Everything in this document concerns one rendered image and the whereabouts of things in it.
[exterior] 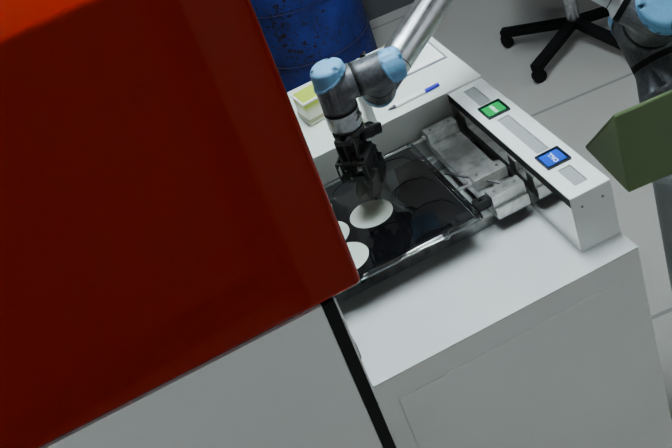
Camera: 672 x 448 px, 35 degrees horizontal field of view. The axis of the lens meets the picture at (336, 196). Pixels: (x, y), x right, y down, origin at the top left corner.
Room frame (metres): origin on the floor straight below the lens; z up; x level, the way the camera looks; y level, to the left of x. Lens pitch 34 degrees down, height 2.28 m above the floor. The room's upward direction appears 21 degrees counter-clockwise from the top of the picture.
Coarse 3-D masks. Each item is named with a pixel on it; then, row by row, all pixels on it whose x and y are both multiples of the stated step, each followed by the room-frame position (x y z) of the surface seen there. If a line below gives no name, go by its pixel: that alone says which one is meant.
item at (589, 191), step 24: (456, 96) 2.16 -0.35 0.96; (480, 96) 2.13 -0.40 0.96; (504, 96) 2.08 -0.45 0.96; (480, 120) 2.03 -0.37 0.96; (504, 120) 2.00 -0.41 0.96; (528, 120) 1.96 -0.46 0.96; (528, 144) 1.88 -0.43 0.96; (552, 144) 1.84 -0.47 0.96; (576, 168) 1.73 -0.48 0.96; (576, 192) 1.66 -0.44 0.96; (600, 192) 1.65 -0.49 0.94; (576, 216) 1.64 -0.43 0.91; (600, 216) 1.65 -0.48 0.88; (600, 240) 1.65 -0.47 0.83
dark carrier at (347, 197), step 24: (408, 168) 2.04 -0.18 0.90; (336, 192) 2.06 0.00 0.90; (384, 192) 1.99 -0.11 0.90; (408, 192) 1.95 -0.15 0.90; (432, 192) 1.92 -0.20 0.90; (336, 216) 1.97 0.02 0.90; (408, 216) 1.87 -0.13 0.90; (432, 216) 1.84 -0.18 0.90; (456, 216) 1.81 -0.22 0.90; (360, 240) 1.85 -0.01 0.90; (384, 240) 1.82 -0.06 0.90; (408, 240) 1.79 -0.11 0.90
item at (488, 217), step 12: (492, 216) 1.84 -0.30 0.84; (468, 228) 1.83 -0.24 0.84; (480, 228) 1.83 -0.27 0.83; (444, 240) 1.82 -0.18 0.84; (456, 240) 1.82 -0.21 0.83; (420, 252) 1.81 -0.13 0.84; (432, 252) 1.81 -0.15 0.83; (396, 264) 1.80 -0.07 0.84; (408, 264) 1.80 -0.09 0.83; (372, 276) 1.79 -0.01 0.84; (384, 276) 1.79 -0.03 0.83; (360, 288) 1.78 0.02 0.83
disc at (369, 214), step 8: (376, 200) 1.97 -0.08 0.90; (384, 200) 1.96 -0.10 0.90; (360, 208) 1.96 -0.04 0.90; (368, 208) 1.95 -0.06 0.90; (376, 208) 1.94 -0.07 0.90; (384, 208) 1.93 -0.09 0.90; (392, 208) 1.92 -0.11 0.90; (352, 216) 1.94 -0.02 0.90; (360, 216) 1.93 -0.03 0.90; (368, 216) 1.92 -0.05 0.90; (376, 216) 1.91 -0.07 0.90; (384, 216) 1.90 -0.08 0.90; (352, 224) 1.92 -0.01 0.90; (360, 224) 1.90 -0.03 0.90; (368, 224) 1.89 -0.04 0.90; (376, 224) 1.88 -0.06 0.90
